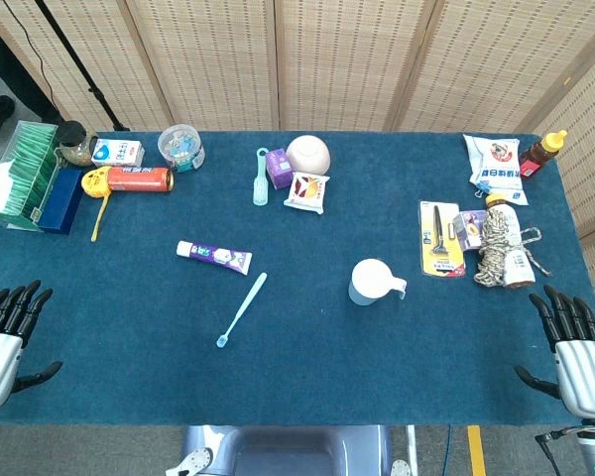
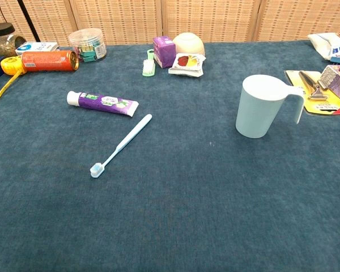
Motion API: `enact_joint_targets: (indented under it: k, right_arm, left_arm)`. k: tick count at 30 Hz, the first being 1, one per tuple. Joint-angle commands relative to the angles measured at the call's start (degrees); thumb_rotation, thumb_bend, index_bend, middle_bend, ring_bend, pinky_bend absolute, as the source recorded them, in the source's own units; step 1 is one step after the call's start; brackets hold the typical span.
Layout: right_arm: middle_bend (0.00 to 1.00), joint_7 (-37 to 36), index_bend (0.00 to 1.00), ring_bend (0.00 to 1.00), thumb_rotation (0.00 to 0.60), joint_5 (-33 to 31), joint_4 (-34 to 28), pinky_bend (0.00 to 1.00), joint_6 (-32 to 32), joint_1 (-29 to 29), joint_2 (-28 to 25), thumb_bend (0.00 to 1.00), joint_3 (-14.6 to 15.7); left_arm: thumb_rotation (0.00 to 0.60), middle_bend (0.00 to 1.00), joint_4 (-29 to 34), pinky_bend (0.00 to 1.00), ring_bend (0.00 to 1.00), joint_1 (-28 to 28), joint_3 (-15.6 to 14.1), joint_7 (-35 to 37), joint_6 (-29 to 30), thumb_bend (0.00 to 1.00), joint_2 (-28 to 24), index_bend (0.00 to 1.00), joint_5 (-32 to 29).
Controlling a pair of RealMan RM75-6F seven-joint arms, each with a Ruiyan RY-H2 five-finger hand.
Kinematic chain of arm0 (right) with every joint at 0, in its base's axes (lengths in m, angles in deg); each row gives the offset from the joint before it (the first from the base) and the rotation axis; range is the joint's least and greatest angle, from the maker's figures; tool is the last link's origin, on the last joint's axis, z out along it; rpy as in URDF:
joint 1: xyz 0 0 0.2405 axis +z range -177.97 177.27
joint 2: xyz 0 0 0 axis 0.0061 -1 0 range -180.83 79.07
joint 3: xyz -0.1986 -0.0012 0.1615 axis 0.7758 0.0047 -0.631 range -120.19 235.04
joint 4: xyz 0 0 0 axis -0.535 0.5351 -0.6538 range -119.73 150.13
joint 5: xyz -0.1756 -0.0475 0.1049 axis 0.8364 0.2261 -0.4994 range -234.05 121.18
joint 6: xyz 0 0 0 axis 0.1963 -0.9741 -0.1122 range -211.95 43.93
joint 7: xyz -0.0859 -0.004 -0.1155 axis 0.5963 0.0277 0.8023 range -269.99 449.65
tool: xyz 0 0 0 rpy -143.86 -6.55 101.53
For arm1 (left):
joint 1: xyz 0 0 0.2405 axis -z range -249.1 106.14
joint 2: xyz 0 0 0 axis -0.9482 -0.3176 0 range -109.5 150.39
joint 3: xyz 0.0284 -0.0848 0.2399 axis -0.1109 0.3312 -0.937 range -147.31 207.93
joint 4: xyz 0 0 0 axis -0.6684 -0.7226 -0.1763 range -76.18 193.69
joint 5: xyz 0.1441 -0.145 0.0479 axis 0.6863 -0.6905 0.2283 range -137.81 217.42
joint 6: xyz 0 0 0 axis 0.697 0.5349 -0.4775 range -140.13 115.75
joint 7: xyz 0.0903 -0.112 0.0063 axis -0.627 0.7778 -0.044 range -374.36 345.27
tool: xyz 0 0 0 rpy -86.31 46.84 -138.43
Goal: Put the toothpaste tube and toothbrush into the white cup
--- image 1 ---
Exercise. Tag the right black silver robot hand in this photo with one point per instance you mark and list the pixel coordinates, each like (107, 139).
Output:
(587, 372)

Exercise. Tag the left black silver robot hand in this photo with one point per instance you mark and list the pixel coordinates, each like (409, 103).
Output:
(0, 357)

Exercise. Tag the purple white toothpaste tube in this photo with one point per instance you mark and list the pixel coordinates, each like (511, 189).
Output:
(213, 255)

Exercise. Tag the light blue toothbrush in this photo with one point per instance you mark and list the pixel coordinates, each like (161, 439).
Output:
(243, 307)

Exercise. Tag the drink bottle with orange cap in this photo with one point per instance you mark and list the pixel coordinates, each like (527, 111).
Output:
(518, 268)

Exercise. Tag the yellow floor tape strip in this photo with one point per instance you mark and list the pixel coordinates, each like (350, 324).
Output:
(477, 451)

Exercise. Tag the dark blue box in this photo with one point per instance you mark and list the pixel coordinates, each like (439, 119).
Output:
(62, 198)

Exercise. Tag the small purple white box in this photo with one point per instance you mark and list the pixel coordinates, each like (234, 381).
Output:
(468, 228)

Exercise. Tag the clear box of green sachets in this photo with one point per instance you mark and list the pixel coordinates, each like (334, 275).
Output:
(25, 168)

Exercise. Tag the razor in yellow blister pack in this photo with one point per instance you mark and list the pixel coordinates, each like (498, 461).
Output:
(439, 238)

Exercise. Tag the blue binder clip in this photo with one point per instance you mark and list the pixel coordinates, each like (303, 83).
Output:
(482, 187)

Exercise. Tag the honey bottle with yellow cap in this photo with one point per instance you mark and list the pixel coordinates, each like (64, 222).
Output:
(538, 156)

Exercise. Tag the orange cylindrical can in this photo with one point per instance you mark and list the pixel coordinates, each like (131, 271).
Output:
(139, 179)

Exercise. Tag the white bag with blue print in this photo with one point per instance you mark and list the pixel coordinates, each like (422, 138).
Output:
(496, 163)

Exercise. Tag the glass jar with black lid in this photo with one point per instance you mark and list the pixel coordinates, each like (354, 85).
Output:
(72, 134)

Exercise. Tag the white blue milk carton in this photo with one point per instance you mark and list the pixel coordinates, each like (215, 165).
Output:
(116, 153)

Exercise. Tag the blue felt table cover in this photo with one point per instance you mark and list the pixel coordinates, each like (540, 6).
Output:
(327, 372)

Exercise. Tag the clear round tub of clips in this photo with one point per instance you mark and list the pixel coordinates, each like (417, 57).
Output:
(181, 149)

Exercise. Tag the blue grey robot torso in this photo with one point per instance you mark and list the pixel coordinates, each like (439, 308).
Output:
(287, 451)

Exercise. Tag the black tripod stand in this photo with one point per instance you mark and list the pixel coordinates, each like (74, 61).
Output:
(73, 59)

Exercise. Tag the mint green brush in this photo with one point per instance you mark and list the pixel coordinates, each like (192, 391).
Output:
(261, 191)

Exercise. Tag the white red snack packet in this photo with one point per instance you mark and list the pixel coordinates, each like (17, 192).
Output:
(306, 191)

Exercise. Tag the purple drink carton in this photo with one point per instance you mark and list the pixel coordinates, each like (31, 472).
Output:
(279, 168)

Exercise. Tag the beige upturned bowl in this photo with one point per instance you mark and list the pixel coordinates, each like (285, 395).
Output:
(307, 154)

